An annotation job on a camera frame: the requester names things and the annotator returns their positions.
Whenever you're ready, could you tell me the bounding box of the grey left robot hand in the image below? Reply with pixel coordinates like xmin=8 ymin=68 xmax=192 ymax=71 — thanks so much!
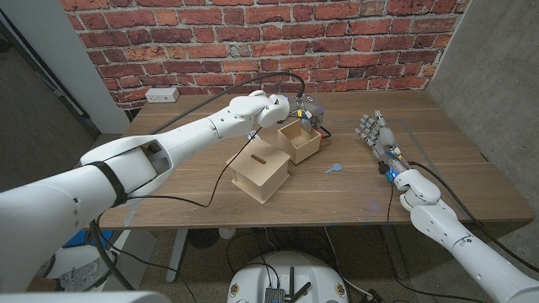
xmin=286 ymin=94 xmax=326 ymax=133

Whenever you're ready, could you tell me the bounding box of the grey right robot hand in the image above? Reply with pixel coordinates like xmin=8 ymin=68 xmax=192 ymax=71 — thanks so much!
xmin=355 ymin=109 xmax=411 ymax=183

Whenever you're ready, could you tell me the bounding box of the wooden drawer with red front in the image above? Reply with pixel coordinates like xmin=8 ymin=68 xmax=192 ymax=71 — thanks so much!
xmin=276 ymin=119 xmax=332 ymax=166

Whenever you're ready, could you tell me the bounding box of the wooden box with slot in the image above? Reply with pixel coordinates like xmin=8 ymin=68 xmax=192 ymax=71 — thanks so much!
xmin=226 ymin=138 xmax=292 ymax=205

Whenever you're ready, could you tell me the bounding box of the white robot base with antennas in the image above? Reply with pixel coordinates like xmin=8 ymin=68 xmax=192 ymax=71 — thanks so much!
xmin=227 ymin=251 xmax=350 ymax=303

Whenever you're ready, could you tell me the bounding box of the white table leg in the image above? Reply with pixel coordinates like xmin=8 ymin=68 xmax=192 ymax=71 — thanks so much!
xmin=381 ymin=225 xmax=408 ymax=280
xmin=165 ymin=228 xmax=189 ymax=284

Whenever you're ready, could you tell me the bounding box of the white power outlet strip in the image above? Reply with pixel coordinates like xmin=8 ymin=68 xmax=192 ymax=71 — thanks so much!
xmin=144 ymin=87 xmax=180 ymax=104

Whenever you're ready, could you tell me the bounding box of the black power adapter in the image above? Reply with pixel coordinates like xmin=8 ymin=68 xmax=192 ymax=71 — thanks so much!
xmin=364 ymin=288 xmax=387 ymax=303

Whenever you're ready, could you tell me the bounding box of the black round floor device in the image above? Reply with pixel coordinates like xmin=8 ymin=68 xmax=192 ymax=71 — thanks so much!
xmin=187 ymin=228 xmax=220 ymax=250

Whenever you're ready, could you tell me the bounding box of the grey sneaker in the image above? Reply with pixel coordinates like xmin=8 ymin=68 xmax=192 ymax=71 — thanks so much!
xmin=56 ymin=256 xmax=113 ymax=292
xmin=35 ymin=254 xmax=56 ymax=277

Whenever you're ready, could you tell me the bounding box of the white robot chest shell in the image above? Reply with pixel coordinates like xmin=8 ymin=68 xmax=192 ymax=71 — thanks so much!
xmin=0 ymin=290 xmax=173 ymax=303

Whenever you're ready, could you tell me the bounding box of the person's bare leg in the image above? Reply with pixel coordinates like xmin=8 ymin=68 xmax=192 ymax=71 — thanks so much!
xmin=27 ymin=276 xmax=58 ymax=293

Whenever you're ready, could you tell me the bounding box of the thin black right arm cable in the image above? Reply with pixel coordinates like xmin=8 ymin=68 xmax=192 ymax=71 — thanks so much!
xmin=385 ymin=181 xmax=397 ymax=228

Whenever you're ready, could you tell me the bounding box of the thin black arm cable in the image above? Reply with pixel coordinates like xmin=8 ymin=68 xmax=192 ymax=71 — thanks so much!
xmin=96 ymin=125 xmax=264 ymax=303
xmin=385 ymin=181 xmax=397 ymax=228

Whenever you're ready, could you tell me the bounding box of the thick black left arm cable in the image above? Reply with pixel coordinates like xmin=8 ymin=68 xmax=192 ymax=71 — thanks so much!
xmin=88 ymin=70 xmax=307 ymax=292

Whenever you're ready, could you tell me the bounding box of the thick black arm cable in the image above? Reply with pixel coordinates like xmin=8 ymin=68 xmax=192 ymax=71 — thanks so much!
xmin=408 ymin=161 xmax=539 ymax=274
xmin=88 ymin=70 xmax=307 ymax=292

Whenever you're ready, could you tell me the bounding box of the printed brick wall backdrop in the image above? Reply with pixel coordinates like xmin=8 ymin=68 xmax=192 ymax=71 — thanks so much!
xmin=60 ymin=0 xmax=473 ymax=111

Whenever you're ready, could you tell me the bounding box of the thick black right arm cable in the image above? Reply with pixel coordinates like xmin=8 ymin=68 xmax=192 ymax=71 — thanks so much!
xmin=408 ymin=161 xmax=539 ymax=274

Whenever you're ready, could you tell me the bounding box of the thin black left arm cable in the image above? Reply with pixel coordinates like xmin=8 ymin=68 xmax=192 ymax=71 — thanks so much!
xmin=96 ymin=125 xmax=264 ymax=303

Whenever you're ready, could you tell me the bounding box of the black floor cable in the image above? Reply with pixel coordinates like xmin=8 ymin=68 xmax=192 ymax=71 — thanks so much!
xmin=225 ymin=229 xmax=279 ymax=295

